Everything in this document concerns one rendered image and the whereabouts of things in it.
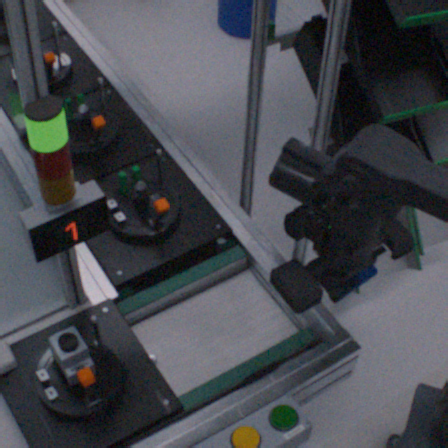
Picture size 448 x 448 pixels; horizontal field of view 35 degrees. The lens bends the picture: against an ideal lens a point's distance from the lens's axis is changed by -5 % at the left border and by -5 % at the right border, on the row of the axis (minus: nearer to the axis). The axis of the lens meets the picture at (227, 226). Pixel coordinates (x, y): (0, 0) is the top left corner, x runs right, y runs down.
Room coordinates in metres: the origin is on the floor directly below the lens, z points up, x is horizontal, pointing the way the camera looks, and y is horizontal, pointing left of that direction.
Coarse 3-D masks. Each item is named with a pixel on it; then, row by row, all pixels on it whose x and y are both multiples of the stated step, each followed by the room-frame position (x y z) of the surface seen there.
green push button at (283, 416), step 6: (276, 408) 0.50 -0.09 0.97; (282, 408) 0.50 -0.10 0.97; (288, 408) 0.50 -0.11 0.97; (276, 414) 0.49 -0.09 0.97; (282, 414) 0.49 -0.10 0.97; (288, 414) 0.49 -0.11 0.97; (294, 414) 0.49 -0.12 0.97; (276, 420) 0.48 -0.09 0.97; (282, 420) 0.48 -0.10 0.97; (288, 420) 0.48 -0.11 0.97; (294, 420) 0.48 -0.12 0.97; (276, 426) 0.47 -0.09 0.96; (282, 426) 0.47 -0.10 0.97; (288, 426) 0.47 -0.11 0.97
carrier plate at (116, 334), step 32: (64, 320) 0.64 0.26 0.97; (32, 352) 0.57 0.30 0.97; (128, 352) 0.59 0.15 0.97; (0, 384) 0.51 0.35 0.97; (32, 384) 0.51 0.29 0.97; (128, 384) 0.53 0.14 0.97; (160, 384) 0.53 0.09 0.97; (32, 416) 0.46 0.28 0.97; (128, 416) 0.47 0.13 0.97; (160, 416) 0.48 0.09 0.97
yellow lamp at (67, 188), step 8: (64, 176) 0.65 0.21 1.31; (72, 176) 0.66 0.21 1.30; (40, 184) 0.64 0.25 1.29; (48, 184) 0.64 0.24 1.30; (56, 184) 0.64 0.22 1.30; (64, 184) 0.64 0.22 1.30; (72, 184) 0.66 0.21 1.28; (48, 192) 0.64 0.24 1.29; (56, 192) 0.64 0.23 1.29; (64, 192) 0.64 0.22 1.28; (72, 192) 0.65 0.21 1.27; (48, 200) 0.64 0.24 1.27; (56, 200) 0.64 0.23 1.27; (64, 200) 0.64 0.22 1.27
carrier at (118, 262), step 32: (160, 160) 0.94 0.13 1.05; (128, 192) 0.91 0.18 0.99; (160, 192) 0.92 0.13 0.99; (192, 192) 0.94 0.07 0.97; (128, 224) 0.84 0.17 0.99; (160, 224) 0.84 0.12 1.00; (192, 224) 0.86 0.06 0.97; (224, 224) 0.87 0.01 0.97; (96, 256) 0.78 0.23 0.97; (128, 256) 0.78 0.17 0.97; (160, 256) 0.79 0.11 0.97
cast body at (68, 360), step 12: (60, 336) 0.53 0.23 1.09; (72, 336) 0.54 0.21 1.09; (60, 348) 0.52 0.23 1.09; (72, 348) 0.52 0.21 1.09; (84, 348) 0.52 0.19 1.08; (60, 360) 0.50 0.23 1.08; (72, 360) 0.51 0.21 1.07; (84, 360) 0.52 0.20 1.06; (72, 372) 0.50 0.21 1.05; (72, 384) 0.49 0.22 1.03
